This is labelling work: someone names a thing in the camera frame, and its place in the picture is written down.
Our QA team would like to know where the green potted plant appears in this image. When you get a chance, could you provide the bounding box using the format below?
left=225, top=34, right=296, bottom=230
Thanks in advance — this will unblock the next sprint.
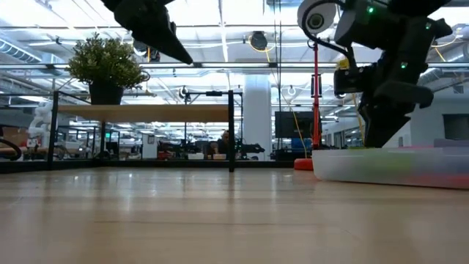
left=67, top=32, right=148, bottom=106

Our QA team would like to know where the person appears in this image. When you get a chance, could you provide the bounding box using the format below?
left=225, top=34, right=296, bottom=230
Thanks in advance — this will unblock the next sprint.
left=207, top=130, right=232, bottom=161

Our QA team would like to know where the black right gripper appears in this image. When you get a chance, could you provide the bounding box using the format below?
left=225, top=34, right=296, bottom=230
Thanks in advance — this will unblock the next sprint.
left=358, top=51, right=435, bottom=149

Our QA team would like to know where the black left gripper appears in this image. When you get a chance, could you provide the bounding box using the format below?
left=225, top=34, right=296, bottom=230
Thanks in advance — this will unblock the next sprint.
left=100, top=0, right=194, bottom=65

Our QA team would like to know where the black monitor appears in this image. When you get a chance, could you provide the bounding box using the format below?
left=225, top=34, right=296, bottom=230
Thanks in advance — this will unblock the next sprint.
left=274, top=111, right=323, bottom=139

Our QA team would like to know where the clear plastic box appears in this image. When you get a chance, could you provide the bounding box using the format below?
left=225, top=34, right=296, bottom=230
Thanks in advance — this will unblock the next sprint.
left=311, top=146, right=469, bottom=191

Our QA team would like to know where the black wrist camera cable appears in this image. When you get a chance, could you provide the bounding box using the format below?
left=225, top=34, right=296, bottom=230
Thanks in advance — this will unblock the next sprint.
left=300, top=0, right=358, bottom=70

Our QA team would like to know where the white building column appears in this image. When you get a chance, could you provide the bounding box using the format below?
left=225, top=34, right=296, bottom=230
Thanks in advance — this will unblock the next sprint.
left=243, top=75, right=273, bottom=161

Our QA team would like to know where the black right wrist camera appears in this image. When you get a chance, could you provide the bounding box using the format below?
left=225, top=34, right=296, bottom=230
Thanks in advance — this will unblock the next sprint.
left=333, top=67, right=368, bottom=97

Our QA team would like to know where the wooden shelf with black legs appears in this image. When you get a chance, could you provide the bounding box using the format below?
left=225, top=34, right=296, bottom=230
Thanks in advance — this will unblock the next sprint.
left=47, top=89, right=236, bottom=172

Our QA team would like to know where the red desk lamp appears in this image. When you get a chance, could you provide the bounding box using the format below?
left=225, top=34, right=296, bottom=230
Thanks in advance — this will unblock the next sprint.
left=293, top=0, right=337, bottom=172

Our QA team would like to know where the black ceiling cable reel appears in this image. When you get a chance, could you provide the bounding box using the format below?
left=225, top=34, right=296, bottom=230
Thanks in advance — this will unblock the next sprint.
left=132, top=36, right=161, bottom=62
left=248, top=31, right=270, bottom=52

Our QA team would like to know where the black aluminium table frame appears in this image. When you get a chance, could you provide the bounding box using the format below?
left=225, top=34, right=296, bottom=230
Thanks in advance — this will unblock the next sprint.
left=0, top=159, right=296, bottom=174

